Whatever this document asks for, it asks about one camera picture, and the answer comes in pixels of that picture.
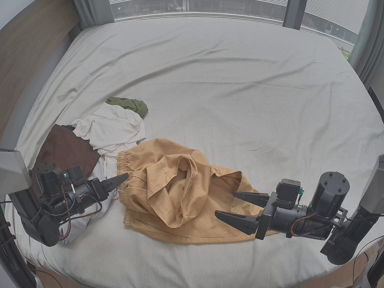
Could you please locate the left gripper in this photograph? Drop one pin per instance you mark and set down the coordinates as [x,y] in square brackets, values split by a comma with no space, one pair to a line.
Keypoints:
[90,193]

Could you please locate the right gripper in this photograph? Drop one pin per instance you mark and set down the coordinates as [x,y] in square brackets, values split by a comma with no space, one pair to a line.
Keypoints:
[285,222]

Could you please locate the tan shorts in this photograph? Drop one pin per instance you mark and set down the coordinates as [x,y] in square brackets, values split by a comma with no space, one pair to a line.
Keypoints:
[168,172]

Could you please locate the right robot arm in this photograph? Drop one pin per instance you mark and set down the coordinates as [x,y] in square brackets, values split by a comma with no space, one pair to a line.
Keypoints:
[330,190]

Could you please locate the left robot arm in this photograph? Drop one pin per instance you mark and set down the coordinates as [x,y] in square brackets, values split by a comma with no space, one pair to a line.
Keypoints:
[48,177]

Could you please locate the bed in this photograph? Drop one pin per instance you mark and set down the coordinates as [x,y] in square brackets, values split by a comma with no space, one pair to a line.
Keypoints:
[210,85]

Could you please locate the pale grey garment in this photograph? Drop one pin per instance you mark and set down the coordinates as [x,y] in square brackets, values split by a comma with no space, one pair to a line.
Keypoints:
[75,232]

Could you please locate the brown garment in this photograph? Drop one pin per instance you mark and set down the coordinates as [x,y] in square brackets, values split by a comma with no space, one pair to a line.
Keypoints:
[69,151]

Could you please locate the green garment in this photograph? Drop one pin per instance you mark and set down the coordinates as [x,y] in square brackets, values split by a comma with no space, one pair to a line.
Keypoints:
[132,105]

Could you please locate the grey-green curtain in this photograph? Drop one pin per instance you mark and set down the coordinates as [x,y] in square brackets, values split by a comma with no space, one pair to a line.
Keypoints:
[370,40]
[90,1]

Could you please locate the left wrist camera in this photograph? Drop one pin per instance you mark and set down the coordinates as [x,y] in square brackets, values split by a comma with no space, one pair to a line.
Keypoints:
[75,174]

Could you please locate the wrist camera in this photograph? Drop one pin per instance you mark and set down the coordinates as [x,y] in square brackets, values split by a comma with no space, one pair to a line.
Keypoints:
[75,174]
[288,190]

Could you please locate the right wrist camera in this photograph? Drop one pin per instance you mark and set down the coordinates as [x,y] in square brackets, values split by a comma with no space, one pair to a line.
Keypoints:
[288,190]

